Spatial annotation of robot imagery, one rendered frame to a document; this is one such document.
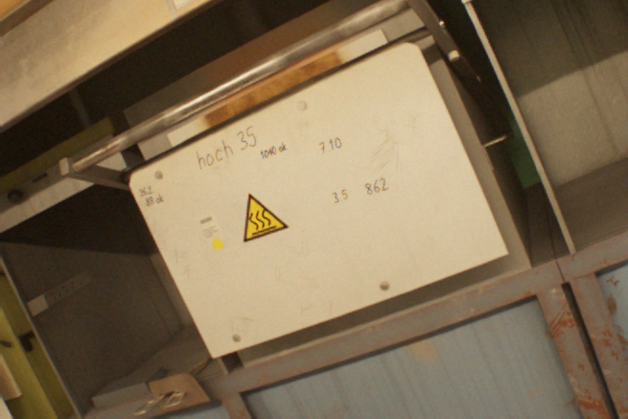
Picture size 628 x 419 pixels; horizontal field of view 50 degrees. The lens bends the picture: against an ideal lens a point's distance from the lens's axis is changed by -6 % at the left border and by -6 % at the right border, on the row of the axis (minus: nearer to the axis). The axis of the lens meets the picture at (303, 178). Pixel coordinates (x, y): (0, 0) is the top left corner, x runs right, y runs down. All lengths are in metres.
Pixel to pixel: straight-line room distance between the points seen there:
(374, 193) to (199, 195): 0.33
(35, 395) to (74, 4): 1.07
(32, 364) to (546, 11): 1.61
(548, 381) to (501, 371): 0.10
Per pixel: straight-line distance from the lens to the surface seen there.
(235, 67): 1.39
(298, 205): 1.26
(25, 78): 1.27
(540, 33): 1.90
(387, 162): 1.20
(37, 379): 1.89
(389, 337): 1.43
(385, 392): 1.56
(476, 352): 1.49
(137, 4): 1.14
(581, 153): 1.93
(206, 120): 1.41
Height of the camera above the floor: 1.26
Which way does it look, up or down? 3 degrees down
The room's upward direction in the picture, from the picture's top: 25 degrees counter-clockwise
